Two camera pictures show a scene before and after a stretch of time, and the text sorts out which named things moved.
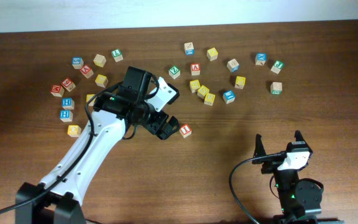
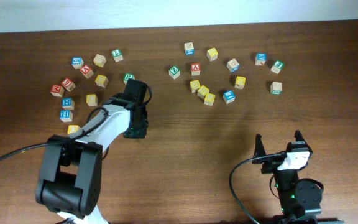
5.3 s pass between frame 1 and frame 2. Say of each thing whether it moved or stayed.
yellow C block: stayed
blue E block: stayed
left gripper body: moved
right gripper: stayed
